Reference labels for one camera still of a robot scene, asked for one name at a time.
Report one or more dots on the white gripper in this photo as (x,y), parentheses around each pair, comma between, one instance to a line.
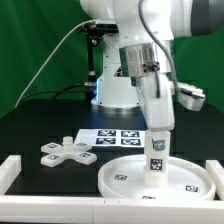
(156,103)

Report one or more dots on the white round table top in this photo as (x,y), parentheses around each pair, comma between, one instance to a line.
(129,177)

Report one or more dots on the white cross table base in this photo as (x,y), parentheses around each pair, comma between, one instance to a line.
(56,154)

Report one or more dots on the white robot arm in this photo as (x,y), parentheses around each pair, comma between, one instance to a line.
(138,67)

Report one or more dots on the white marker sheet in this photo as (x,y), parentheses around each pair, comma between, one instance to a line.
(111,137)

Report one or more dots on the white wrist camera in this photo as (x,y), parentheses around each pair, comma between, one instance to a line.
(191,97)

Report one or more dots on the white frame right block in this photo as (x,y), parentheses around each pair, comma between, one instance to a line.
(216,171)

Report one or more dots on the white frame block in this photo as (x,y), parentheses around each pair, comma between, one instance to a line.
(9,170)
(216,171)

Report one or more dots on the black camera on stand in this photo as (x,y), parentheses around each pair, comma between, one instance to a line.
(91,50)

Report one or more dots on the white frame left block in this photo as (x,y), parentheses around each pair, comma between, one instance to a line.
(9,170)

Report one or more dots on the white frame front bar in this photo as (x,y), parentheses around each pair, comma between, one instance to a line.
(72,210)

